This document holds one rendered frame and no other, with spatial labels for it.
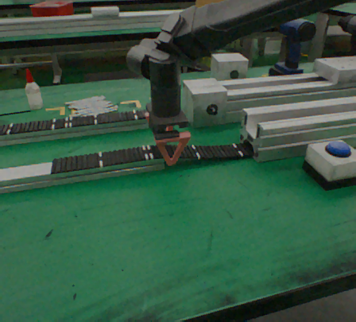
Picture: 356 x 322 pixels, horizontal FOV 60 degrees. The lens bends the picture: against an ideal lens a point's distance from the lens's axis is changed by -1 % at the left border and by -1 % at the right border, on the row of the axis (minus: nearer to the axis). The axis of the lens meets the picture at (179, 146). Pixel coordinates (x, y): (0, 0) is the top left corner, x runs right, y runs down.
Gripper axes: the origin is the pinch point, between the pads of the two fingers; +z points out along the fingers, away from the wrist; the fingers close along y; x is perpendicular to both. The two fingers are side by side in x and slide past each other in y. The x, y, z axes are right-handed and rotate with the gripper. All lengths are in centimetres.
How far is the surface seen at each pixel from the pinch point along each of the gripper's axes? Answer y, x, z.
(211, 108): 13.6, -14.7, -2.2
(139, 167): -1.4, 6.1, 2.1
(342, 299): -10, -55, 59
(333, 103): 2.5, -41.3, -5.3
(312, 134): -4.9, -31.1, -2.3
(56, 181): -2.1, 22.4, 2.2
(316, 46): 226, -209, 42
